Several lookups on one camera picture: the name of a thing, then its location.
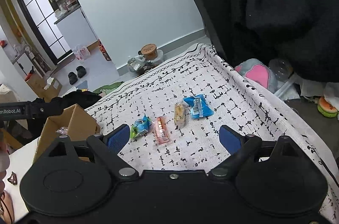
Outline brown cardboard box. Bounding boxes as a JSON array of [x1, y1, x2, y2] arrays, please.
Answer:
[[33, 104, 101, 163]]

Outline white crumpled paper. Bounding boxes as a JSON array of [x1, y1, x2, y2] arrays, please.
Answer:
[[300, 79, 339, 108]]

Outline small blue green packet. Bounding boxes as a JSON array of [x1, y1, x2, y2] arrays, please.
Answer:
[[130, 115, 152, 139]]

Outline black slipper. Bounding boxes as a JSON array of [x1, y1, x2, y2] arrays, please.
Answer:
[[68, 72, 78, 85], [76, 65, 87, 78]]

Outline white black patterned bedspread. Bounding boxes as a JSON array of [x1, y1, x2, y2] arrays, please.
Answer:
[[84, 43, 339, 224]]

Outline dark framed glass door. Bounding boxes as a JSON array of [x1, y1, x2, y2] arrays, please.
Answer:
[[17, 0, 71, 65]]

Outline pink orange snack bar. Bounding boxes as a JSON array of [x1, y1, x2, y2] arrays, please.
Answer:
[[153, 116, 171, 145]]

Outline burger shaped toy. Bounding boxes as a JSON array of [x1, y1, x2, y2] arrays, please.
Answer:
[[317, 97, 338, 118]]

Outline black clothes pile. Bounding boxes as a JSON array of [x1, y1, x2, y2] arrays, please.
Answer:
[[27, 90, 101, 136]]

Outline brown biscuit packet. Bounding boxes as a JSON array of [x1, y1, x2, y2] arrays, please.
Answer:
[[174, 102, 186, 129]]

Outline black fleece garment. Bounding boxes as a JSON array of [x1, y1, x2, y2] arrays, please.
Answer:
[[194, 0, 338, 82]]

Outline green cartoon floor mat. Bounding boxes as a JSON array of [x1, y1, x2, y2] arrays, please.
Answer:
[[93, 82, 124, 97]]

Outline silver wrapped bundle floor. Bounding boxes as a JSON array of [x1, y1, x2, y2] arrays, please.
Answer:
[[127, 55, 151, 75]]

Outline pink grey plush toy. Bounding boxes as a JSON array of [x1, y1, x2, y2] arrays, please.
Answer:
[[234, 58, 278, 93]]

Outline black slipper right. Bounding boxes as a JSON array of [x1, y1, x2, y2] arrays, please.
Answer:
[[76, 65, 87, 78]]

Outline blue snack packet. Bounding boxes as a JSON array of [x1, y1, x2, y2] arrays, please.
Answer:
[[183, 94, 214, 119]]

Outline black slipper left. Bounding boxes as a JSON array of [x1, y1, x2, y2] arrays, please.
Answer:
[[68, 72, 78, 85]]

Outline clear plastic bag floor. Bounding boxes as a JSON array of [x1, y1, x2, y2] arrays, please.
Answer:
[[72, 45, 91, 62]]

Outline glass jar cork lid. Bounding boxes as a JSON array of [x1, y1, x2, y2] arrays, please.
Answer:
[[138, 44, 164, 67]]

